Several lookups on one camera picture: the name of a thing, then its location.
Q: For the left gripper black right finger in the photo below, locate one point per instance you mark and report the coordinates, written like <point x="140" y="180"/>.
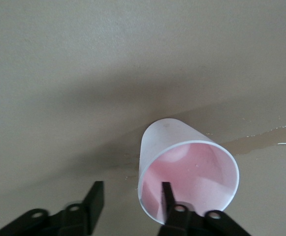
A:
<point x="182" y="221"/>

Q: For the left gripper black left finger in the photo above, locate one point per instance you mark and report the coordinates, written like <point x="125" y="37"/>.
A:
<point x="78" y="221"/>

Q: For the pink plastic cup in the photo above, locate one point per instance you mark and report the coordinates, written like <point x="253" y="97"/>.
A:
<point x="172" y="137"/>

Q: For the brown paper table cover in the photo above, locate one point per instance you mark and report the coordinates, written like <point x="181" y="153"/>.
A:
<point x="59" y="73"/>

